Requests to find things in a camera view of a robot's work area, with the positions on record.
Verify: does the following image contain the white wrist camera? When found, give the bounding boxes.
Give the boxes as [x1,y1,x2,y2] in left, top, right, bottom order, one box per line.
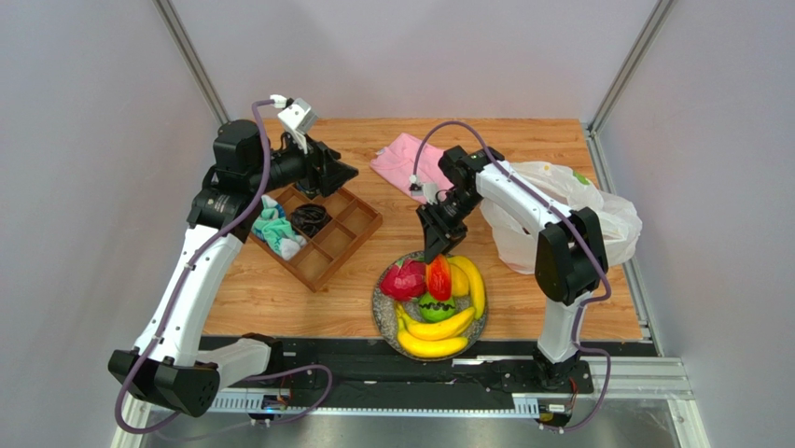
[270,94,318,154]
[409,175,439,204]

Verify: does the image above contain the white plastic bag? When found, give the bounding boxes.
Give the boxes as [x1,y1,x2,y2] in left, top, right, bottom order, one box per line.
[479,161,644,275]

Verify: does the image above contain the yellow fake lemon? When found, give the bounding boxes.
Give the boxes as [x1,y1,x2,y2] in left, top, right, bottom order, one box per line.
[450,264,469,298]

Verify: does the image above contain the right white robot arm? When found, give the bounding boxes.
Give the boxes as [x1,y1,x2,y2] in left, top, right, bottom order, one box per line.
[410,146,608,374]

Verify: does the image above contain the pink folded cloth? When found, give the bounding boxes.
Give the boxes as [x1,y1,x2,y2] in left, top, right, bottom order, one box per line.
[370,133,453,203]

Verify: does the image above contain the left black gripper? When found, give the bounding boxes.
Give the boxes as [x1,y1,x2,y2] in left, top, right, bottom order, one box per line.
[247,130,358,199]

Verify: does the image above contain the brown wooden divided tray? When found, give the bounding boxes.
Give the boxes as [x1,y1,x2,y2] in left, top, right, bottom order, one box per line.
[250,187,383,292]

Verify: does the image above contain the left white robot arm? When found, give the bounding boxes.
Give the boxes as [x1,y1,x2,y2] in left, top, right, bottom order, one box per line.
[108,119,358,417]

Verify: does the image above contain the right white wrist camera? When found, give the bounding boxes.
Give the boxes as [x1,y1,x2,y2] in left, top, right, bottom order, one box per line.
[409,175,439,204]

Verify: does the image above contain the speckled round plate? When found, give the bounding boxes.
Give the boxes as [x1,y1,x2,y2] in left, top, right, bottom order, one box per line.
[372,251,488,361]

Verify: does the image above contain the yellow fake banana bunch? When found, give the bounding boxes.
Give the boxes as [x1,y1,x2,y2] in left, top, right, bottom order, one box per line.
[395,304,476,359]

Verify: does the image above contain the green fake melon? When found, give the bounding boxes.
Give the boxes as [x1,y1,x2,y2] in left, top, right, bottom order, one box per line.
[417,292,456,323]

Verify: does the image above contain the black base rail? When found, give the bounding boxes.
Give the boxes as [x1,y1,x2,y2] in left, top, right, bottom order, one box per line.
[198,335,594,412]

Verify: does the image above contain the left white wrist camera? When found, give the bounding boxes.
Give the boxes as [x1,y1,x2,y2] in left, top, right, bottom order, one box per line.
[270,94,318,154]

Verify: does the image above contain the white teal rolled sock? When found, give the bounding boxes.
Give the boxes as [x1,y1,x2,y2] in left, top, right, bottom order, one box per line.
[252,195,307,261]

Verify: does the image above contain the single yellow fake banana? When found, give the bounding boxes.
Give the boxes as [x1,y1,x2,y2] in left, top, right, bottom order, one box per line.
[448,256,486,320]

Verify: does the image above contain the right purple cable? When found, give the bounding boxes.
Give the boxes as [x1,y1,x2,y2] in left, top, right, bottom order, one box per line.
[411,120,614,434]

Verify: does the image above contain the red fake dragon fruit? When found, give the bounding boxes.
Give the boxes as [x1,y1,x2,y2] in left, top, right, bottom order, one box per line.
[379,259,427,301]

